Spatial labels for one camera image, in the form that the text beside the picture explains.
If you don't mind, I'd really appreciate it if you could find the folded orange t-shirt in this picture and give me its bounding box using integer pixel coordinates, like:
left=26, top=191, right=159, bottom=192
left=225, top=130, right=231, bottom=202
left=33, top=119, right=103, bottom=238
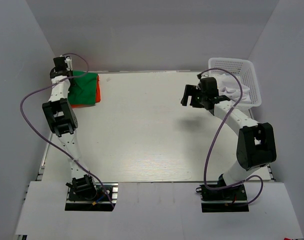
left=71, top=73, right=103, bottom=110

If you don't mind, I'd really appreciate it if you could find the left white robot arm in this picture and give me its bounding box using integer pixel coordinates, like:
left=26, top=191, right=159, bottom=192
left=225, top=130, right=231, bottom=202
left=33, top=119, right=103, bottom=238
left=42, top=55, right=98, bottom=200

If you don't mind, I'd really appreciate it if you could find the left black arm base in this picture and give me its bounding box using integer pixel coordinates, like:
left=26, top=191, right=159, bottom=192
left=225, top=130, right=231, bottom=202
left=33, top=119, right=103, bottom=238
left=64, top=184, right=114, bottom=212

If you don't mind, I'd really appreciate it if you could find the crumpled white t-shirt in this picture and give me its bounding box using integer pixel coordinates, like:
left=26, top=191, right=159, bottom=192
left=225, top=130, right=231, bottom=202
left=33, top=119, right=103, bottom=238
left=214, top=74, right=252, bottom=104

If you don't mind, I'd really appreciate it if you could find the green t-shirt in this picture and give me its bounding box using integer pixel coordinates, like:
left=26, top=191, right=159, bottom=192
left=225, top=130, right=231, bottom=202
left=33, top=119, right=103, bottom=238
left=66, top=70, right=100, bottom=106

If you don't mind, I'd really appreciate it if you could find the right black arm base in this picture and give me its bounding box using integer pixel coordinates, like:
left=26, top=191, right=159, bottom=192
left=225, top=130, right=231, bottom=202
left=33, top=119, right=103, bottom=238
left=195, top=184, right=249, bottom=213

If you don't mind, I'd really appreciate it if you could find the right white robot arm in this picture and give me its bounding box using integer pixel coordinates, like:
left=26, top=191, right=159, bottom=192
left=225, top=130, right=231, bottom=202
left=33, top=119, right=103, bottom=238
left=181, top=77, right=277, bottom=200

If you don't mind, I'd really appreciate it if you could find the white plastic basket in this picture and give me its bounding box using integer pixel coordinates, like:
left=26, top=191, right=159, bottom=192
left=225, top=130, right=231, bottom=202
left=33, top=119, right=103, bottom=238
left=208, top=57, right=262, bottom=111

